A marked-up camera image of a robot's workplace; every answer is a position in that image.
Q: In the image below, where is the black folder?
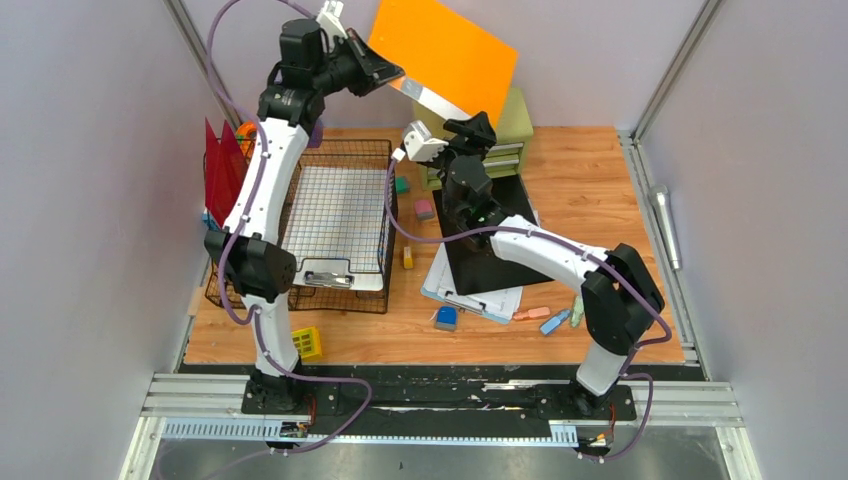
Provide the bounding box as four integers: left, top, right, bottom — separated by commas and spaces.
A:
444, 175, 552, 295

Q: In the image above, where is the white grid clipboard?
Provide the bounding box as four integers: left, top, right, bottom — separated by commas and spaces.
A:
281, 166, 387, 292

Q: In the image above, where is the orange folder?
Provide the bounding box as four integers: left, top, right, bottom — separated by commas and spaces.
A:
368, 1, 518, 127

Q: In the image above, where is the blue stamp block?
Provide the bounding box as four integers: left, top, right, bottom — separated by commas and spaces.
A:
434, 306, 459, 332

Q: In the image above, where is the red folder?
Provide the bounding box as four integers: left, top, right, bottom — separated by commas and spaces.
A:
204, 119, 251, 227

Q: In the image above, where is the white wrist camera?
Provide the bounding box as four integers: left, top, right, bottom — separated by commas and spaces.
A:
402, 120, 449, 163
316, 0, 348, 40

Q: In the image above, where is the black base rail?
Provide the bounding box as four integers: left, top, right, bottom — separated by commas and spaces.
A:
182, 362, 707, 442

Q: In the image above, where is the black wire basket organizer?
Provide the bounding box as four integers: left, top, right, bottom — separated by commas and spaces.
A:
203, 138, 399, 315

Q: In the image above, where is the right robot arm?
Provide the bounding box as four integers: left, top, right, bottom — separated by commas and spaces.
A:
429, 112, 665, 418

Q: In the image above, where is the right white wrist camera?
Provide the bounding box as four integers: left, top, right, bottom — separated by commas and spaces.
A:
402, 120, 449, 163

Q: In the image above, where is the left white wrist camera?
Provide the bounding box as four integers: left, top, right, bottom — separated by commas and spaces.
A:
316, 0, 348, 40

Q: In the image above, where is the blue highlighter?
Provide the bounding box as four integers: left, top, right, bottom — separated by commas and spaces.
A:
539, 309, 572, 336

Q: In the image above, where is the yellow grid box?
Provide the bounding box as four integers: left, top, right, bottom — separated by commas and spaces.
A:
291, 326, 323, 362

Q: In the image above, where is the pink eraser block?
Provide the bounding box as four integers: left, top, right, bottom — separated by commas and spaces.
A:
414, 199, 435, 222

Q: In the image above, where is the blue clipboard with papers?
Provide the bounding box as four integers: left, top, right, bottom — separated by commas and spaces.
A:
420, 245, 523, 325

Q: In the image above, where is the green drawer cabinet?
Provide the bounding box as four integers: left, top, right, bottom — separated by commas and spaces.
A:
413, 87, 534, 190

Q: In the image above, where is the green highlighter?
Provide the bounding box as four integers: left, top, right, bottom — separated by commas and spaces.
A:
569, 296, 585, 328

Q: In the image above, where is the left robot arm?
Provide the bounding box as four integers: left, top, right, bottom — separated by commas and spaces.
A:
204, 14, 403, 413

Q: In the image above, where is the orange highlighter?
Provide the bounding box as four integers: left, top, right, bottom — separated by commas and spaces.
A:
512, 307, 551, 321

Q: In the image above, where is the green eraser block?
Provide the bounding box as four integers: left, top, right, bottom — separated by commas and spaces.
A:
395, 176, 411, 195

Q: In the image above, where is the yellow eraser block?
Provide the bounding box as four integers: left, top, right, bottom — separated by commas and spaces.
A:
404, 246, 414, 270

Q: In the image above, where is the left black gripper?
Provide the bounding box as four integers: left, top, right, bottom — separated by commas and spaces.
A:
309, 28, 402, 97

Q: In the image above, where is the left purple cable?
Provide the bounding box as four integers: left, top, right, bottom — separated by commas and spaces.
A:
205, 0, 374, 458

